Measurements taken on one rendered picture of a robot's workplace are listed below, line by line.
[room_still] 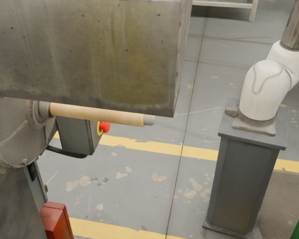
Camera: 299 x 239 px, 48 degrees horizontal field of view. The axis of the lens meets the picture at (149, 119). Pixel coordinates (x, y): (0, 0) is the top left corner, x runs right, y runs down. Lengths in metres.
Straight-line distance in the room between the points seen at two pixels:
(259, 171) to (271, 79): 0.44
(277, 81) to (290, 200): 1.01
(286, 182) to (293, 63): 0.99
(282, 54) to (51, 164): 1.56
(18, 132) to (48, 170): 1.68
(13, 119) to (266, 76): 1.00
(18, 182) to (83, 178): 1.23
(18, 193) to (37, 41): 0.67
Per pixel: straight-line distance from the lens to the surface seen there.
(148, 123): 0.62
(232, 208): 1.82
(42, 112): 0.67
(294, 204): 2.22
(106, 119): 0.63
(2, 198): 0.97
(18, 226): 1.08
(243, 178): 1.64
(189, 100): 2.82
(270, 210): 2.14
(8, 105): 0.62
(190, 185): 2.16
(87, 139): 0.99
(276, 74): 1.40
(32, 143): 0.70
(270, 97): 1.41
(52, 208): 1.32
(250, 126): 1.49
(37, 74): 0.44
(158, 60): 0.37
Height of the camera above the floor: 1.65
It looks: 39 degrees down
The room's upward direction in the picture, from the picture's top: straight up
